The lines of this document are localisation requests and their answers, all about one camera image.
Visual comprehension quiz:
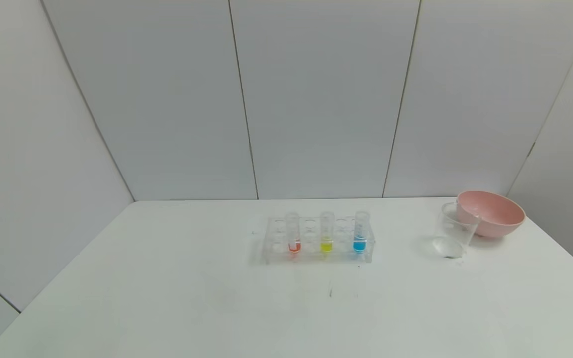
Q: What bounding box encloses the clear plastic beaker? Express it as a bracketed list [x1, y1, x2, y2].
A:
[432, 202, 481, 259]

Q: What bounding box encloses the test tube with yellow pigment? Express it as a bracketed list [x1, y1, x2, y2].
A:
[320, 211, 336, 253]

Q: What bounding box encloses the clear plastic test tube rack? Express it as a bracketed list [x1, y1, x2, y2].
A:
[262, 215, 376, 264]

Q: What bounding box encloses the test tube with red pigment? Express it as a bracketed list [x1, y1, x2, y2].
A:
[285, 212, 302, 254]

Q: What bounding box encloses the test tube with blue pigment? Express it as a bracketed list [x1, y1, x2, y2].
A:
[354, 211, 371, 254]

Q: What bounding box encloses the pink bowl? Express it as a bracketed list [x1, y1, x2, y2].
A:
[456, 190, 526, 238]

